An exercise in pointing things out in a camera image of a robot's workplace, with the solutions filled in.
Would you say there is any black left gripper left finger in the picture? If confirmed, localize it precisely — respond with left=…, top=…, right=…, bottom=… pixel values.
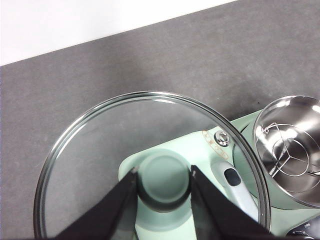
left=53, top=166, right=138, bottom=240

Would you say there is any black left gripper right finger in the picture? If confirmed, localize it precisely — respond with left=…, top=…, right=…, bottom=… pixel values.
left=190, top=164, right=289, bottom=240

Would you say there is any wire steamer rack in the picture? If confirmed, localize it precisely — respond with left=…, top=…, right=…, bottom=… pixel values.
left=261, top=121, right=320, bottom=181

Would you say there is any mint green pot with handle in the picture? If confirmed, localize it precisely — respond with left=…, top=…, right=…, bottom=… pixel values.
left=252, top=94, right=320, bottom=213

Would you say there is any silver grill cover handle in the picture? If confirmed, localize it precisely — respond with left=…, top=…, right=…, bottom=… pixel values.
left=210, top=160, right=260, bottom=221

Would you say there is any mint green grill cover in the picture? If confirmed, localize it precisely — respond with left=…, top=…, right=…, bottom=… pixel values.
left=117, top=129, right=266, bottom=240

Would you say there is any glass lid with green knob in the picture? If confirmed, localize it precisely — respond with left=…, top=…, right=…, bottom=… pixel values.
left=33, top=90, right=272, bottom=240

